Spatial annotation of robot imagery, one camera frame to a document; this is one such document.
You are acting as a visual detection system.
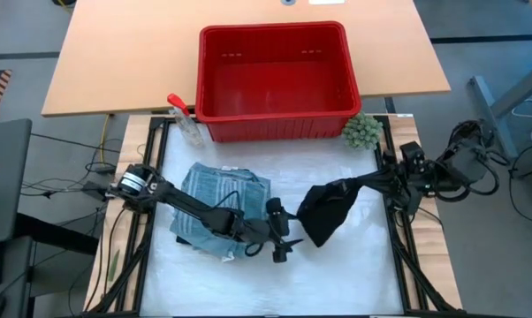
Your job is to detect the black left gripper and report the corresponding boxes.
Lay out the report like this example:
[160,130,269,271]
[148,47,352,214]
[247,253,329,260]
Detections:
[238,196,305,264]

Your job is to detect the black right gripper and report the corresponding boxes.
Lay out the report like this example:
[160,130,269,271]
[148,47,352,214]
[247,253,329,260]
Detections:
[357,140,443,216]

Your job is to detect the black garment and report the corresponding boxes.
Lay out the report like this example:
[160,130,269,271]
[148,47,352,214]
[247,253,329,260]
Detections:
[295,178,364,248]

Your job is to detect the blue striped shirt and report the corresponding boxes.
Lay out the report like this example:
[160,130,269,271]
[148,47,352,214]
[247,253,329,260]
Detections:
[179,162,272,224]

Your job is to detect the light blue jeans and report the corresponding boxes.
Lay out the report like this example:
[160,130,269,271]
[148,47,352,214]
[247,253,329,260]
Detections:
[169,211,252,261]

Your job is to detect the red plastic laundry bin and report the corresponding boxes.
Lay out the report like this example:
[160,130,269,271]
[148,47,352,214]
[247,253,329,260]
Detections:
[194,20,363,143]

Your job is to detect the green artificial plant in pot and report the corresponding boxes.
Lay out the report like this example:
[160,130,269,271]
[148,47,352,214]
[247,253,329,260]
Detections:
[340,113,384,151]

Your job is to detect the light wooden desk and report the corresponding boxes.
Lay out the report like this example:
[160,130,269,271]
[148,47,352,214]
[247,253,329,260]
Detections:
[41,0,452,118]

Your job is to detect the grey metal table leg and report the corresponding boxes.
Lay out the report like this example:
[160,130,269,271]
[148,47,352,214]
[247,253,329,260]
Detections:
[468,57,532,159]

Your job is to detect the black round floor object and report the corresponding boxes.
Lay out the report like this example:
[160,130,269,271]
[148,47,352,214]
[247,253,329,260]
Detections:
[508,145,532,222]

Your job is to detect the clear spray bottle red trigger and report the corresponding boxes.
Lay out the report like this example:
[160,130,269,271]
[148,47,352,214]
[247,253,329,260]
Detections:
[167,93,207,150]

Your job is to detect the green strip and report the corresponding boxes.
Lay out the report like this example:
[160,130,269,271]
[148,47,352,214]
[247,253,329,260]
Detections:
[108,249,121,284]

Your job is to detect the grey side desk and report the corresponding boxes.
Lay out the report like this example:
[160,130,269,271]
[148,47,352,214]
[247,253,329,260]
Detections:
[0,117,33,246]

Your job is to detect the black aluminium table frame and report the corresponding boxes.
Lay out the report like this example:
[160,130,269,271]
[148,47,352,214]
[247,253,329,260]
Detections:
[82,115,464,318]

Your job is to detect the yellow cable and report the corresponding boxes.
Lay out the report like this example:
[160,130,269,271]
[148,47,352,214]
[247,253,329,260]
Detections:
[99,113,113,164]

